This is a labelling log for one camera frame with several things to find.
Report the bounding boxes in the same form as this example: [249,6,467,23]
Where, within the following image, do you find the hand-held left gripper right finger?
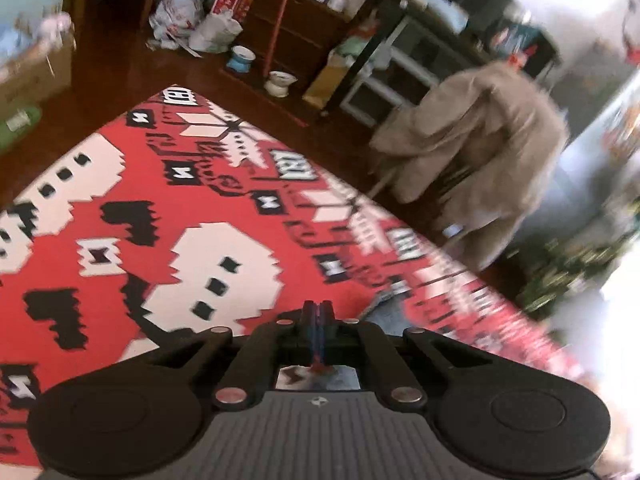
[319,300,502,409]

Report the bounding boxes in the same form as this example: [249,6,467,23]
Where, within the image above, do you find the small Christmas tree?
[515,200,640,318]

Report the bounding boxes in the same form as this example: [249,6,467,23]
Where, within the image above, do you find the red broom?
[261,0,302,77]

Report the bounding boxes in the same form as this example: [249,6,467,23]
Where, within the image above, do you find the plain white plastic bag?
[189,9,244,54]

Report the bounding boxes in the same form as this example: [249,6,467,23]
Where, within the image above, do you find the large cardboard box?
[0,12,77,117]

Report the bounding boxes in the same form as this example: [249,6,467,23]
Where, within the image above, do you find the grey refrigerator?
[542,35,640,221]

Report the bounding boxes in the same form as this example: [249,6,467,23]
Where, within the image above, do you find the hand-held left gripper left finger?
[141,300,319,412]

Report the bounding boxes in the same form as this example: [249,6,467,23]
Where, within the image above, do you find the yellow cardboard box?
[301,51,352,111]

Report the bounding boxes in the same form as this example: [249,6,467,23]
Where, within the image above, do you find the white pet bowl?
[264,71,298,99]

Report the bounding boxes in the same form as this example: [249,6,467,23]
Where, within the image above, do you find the red patterned blanket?
[0,84,588,467]

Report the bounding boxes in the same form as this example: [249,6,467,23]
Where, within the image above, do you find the printed white plastic bag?
[147,0,206,51]

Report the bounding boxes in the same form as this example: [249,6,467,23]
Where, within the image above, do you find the green plastic bag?
[332,32,376,61]

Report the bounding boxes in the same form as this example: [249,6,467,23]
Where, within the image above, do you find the green flat box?
[0,105,44,155]

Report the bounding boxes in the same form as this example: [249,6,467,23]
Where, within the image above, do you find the wooden dresser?
[239,0,383,108]

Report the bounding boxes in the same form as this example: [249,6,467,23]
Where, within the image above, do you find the white drawer unit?
[340,14,453,129]

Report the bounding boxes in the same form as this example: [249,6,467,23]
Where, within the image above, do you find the blue denim shorts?
[367,292,422,335]

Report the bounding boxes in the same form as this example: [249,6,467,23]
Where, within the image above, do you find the beige jacket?
[369,59,572,273]

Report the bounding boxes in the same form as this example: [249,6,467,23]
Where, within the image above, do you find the blue pet bowl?
[226,45,257,74]

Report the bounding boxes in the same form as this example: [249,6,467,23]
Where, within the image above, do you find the black desk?
[324,0,561,121]

